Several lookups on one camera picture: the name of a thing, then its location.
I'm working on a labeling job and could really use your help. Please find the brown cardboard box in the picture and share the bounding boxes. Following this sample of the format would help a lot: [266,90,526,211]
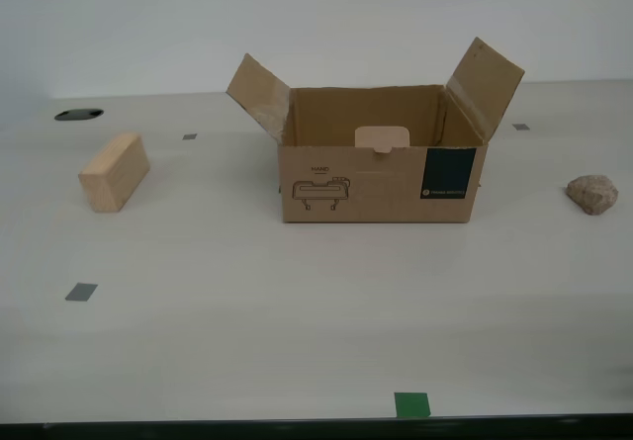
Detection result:
[226,37,525,224]

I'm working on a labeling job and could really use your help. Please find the speckled pinkish granite rock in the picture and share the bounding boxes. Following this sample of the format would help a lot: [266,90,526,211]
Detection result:
[565,174,619,217]

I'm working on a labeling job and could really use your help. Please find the green tape square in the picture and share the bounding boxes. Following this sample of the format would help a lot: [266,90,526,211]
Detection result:
[394,392,431,419]

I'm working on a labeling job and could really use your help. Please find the black oval table grommet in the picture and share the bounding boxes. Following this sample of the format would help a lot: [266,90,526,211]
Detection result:
[53,108,105,123]

